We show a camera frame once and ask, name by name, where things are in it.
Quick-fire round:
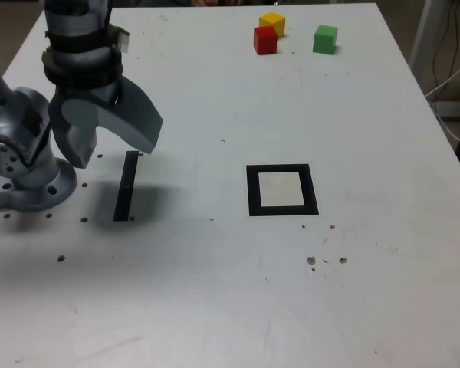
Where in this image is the green cube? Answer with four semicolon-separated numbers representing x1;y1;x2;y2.
312;25;339;55

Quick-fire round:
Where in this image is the white metal frame leg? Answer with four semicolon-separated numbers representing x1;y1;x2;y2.
408;0;444;91

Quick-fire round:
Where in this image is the white cable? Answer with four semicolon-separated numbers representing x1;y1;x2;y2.
424;48;460;146

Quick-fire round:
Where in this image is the black tape square outline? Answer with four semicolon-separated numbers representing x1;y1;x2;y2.
245;163;320;218

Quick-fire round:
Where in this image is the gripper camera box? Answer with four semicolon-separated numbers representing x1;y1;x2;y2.
107;23;131;54

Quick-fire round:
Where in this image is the person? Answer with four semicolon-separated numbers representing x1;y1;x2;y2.
191;0;241;8

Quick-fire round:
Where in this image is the thin black cable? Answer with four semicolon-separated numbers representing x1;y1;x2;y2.
432;0;460;89

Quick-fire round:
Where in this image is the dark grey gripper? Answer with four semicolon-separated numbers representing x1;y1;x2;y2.
48;74;164;169

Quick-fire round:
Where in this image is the yellow cube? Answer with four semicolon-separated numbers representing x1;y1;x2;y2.
258;11;286;39

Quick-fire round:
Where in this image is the red cube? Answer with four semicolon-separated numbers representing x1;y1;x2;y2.
253;25;278;56

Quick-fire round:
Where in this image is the black tape strip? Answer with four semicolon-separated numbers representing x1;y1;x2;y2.
113;150;140;222

